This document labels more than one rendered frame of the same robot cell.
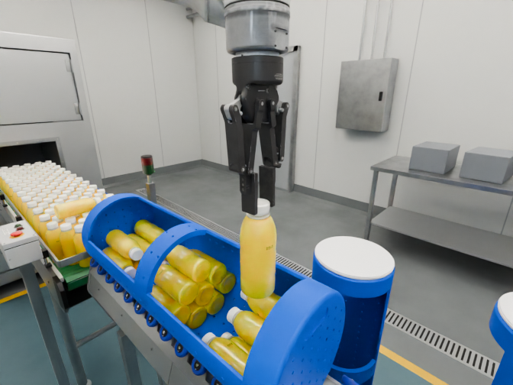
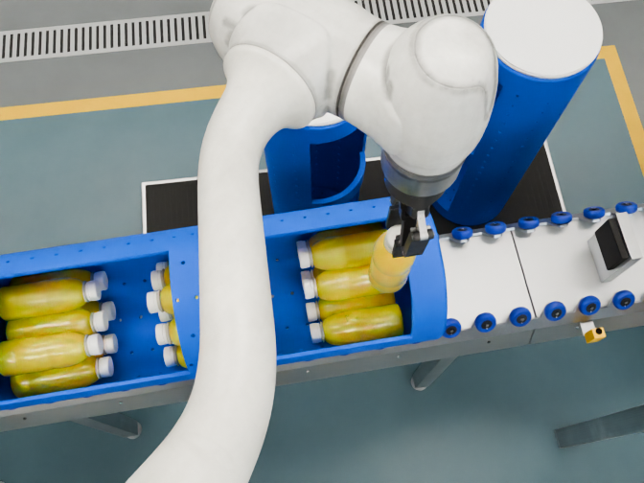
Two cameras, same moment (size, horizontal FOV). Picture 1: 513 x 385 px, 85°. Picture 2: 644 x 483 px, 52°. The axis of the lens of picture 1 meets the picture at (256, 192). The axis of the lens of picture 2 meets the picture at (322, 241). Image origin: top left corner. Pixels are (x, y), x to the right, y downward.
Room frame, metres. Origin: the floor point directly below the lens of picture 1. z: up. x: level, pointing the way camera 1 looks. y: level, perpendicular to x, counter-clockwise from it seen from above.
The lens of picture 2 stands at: (0.31, 0.34, 2.31)
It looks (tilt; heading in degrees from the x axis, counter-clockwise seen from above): 69 degrees down; 309
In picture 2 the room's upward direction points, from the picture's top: straight up
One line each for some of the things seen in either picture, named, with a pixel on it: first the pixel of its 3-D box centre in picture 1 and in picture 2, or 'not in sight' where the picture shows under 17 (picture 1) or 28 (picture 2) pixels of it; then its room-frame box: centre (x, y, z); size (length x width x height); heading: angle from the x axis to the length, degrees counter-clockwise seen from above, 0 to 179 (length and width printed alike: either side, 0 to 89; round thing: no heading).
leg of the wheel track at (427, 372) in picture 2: not in sight; (433, 365); (0.28, -0.16, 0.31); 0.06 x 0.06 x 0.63; 48
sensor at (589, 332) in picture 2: not in sight; (590, 322); (0.08, -0.30, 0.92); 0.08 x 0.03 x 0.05; 138
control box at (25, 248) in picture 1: (17, 242); not in sight; (0.95, 0.92, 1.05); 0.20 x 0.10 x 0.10; 48
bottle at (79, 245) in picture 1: (84, 247); not in sight; (1.04, 0.73, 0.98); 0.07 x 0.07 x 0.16
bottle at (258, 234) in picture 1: (258, 251); (392, 259); (0.44, 0.00, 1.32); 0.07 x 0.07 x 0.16
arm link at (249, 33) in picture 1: (257, 35); (423, 151); (0.45, 0.00, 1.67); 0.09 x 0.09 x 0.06
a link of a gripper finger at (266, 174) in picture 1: (266, 186); (398, 216); (0.46, -0.02, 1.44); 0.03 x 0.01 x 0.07; 48
